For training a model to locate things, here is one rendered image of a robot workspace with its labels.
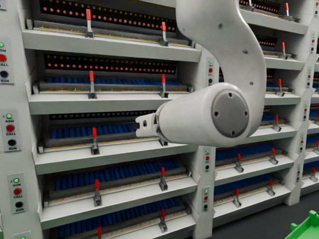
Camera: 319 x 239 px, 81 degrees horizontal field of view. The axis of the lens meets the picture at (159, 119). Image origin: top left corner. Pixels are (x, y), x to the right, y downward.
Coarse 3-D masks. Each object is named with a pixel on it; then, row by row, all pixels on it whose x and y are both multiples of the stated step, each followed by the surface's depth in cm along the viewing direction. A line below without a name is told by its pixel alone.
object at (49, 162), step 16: (80, 144) 68; (128, 144) 73; (144, 144) 74; (160, 144) 76; (176, 144) 78; (48, 160) 59; (64, 160) 60; (80, 160) 62; (96, 160) 65; (112, 160) 68; (128, 160) 71
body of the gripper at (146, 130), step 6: (150, 114) 38; (138, 120) 42; (144, 120) 39; (150, 120) 37; (156, 120) 37; (144, 126) 40; (150, 126) 37; (138, 132) 42; (144, 132) 39; (150, 132) 37; (156, 132) 37
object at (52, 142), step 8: (88, 136) 69; (96, 136) 70; (104, 136) 71; (112, 136) 72; (120, 136) 73; (128, 136) 74; (136, 136) 76; (48, 144) 63; (56, 144) 65; (64, 144) 66; (72, 144) 66
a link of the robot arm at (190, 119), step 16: (192, 96) 25; (208, 96) 22; (224, 96) 23; (240, 96) 24; (160, 112) 34; (176, 112) 28; (192, 112) 24; (208, 112) 22; (224, 112) 23; (240, 112) 24; (160, 128) 33; (176, 128) 28; (192, 128) 24; (208, 128) 22; (224, 128) 22; (240, 128) 24; (192, 144) 29; (208, 144) 24; (224, 144) 23
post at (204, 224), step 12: (180, 36) 90; (204, 48) 76; (204, 60) 77; (216, 60) 79; (180, 72) 92; (192, 72) 83; (204, 72) 78; (216, 72) 80; (204, 84) 78; (192, 156) 87; (204, 180) 85; (192, 192) 88; (192, 204) 89; (204, 216) 88; (204, 228) 89
